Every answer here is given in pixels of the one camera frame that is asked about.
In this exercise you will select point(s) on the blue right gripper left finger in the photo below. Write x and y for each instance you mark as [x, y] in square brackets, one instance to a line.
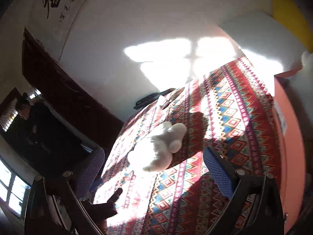
[42, 214]

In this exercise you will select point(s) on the calligraphy scroll painting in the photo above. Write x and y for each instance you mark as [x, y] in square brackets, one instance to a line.
[50, 22]

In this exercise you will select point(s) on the person in doorway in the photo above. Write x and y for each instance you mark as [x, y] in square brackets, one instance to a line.
[55, 145]

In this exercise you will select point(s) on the white plush toy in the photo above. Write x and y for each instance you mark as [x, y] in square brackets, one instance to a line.
[155, 151]

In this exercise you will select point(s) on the dark red wooden door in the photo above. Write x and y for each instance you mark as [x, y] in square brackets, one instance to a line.
[66, 97]

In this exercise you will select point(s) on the white foam block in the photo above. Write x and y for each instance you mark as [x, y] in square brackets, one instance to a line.
[262, 35]

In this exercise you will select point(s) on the yellow pillow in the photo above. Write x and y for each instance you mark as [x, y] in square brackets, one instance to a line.
[290, 16]

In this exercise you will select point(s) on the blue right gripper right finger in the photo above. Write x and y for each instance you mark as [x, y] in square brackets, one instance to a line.
[266, 213]

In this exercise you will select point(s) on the colourful patterned tablecloth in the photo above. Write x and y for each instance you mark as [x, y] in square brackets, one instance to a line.
[228, 109]

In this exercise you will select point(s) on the orange storage box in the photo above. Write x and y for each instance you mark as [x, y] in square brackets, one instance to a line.
[293, 163]

